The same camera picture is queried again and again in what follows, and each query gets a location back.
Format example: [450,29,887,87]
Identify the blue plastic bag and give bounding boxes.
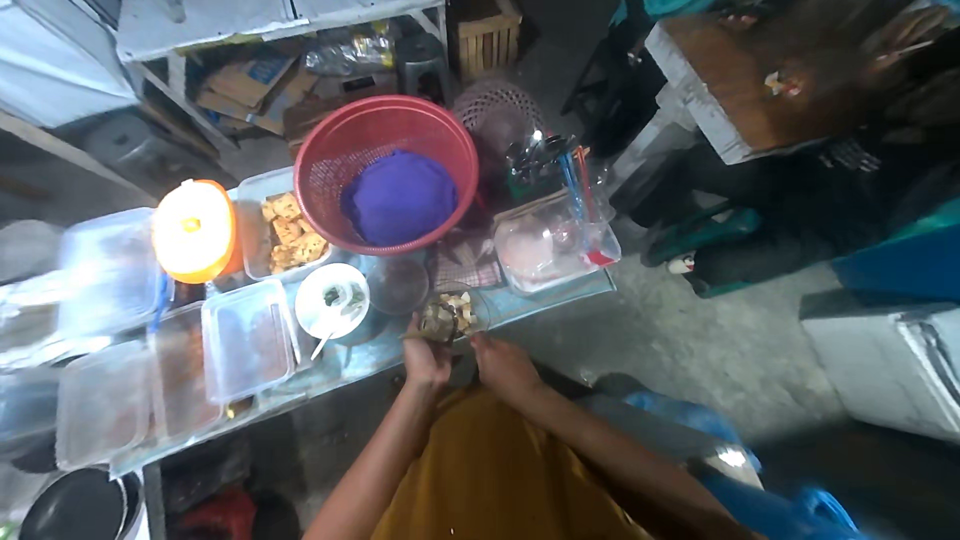
[622,390,763,475]

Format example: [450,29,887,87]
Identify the person's right hand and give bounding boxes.
[470,333,543,406]

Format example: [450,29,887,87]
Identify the person's body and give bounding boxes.
[370,384,655,540]

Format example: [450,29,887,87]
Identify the blue box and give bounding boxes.
[832,222,960,307]

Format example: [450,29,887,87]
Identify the white tarpaulin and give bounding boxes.
[0,0,144,130]

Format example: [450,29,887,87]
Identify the red plastic bag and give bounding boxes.
[177,486,259,540]

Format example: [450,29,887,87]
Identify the white styrofoam box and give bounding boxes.
[799,288,960,445]

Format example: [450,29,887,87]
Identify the red plastic basket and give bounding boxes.
[293,94,480,257]

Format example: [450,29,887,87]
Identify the grey plastic stool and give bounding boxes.
[81,106,240,205]

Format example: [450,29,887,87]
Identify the white table with shelf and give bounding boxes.
[115,0,450,156]

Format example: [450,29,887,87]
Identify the light blue covered table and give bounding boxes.
[109,166,618,480]

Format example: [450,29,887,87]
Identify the clear box with red clip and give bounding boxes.
[492,196,623,295]

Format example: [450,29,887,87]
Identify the woven grey basket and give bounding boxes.
[451,79,546,156]

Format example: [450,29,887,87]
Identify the red checkered cloth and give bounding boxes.
[429,232,504,293]

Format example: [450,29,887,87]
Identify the person's right forearm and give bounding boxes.
[521,382,768,540]

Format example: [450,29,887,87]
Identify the clear container of food pieces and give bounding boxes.
[417,289,490,343]

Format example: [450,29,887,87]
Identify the dark plastic stool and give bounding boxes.
[396,33,453,106]

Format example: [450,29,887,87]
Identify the wooden slatted crate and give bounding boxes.
[456,7,523,82]

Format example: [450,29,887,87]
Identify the white bowl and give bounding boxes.
[294,262,372,340]

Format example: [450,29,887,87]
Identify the black frying pan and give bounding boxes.
[19,466,142,540]

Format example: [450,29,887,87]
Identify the pile of fried tofu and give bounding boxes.
[261,192,330,275]

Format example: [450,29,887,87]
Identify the clear container with orange-brown food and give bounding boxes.
[147,301,225,442]

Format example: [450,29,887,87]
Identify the person's left hand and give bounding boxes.
[402,312,454,391]

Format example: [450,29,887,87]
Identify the clear rectangular tofu container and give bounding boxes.
[237,165,333,282]

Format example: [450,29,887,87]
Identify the bundle of spoons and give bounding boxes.
[507,132,573,186]

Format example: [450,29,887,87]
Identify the clear rectangular lidded container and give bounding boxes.
[58,207,168,340]
[201,278,298,407]
[56,339,154,472]

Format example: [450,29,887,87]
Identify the orange container with lid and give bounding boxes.
[152,178,244,285]

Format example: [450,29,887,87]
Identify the brown-topped white table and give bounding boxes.
[611,7,894,198]

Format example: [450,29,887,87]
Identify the pile of clear plastic bottles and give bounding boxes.
[304,22,397,76]

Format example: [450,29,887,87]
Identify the purple cloth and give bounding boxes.
[340,149,459,247]

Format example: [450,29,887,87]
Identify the person's left forearm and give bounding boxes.
[302,381,441,540]

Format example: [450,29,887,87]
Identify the pile of flattened cardboard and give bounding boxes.
[193,55,321,136]

